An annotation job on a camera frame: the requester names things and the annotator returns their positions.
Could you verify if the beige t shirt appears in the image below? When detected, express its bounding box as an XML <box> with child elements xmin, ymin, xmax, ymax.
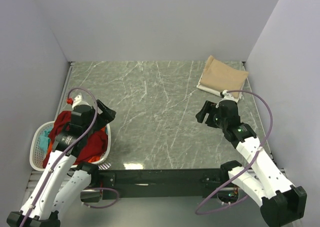
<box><xmin>198</xmin><ymin>55</ymin><xmax>249</xmax><ymax>91</ymax></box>

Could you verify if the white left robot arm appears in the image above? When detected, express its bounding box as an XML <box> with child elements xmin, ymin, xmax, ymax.
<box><xmin>6</xmin><ymin>100</ymin><xmax>116</xmax><ymax>227</ymax></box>

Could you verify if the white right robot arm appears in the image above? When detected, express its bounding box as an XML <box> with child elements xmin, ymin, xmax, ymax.
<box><xmin>195</xmin><ymin>100</ymin><xmax>307</xmax><ymax>227</ymax></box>

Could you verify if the red t shirt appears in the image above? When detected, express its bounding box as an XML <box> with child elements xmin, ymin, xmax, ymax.
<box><xmin>42</xmin><ymin>110</ymin><xmax>108</xmax><ymax>168</ymax></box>

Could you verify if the orange t shirt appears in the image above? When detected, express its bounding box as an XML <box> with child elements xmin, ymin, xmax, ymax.
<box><xmin>47</xmin><ymin>125</ymin><xmax>109</xmax><ymax>163</ymax></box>

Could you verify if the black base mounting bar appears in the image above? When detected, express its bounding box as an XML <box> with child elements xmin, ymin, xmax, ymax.
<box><xmin>89</xmin><ymin>168</ymin><xmax>228</xmax><ymax>198</ymax></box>

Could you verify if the teal t shirt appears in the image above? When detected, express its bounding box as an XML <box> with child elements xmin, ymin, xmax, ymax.
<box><xmin>38</xmin><ymin>129</ymin><xmax>52</xmax><ymax>152</ymax></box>

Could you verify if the white perforated laundry basket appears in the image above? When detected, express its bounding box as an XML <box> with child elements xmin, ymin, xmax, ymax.
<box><xmin>29</xmin><ymin>121</ymin><xmax>112</xmax><ymax>172</ymax></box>

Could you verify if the aluminium frame rail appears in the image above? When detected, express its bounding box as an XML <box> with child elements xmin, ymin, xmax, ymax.
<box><xmin>26</xmin><ymin>168</ymin><xmax>291</xmax><ymax>193</ymax></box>

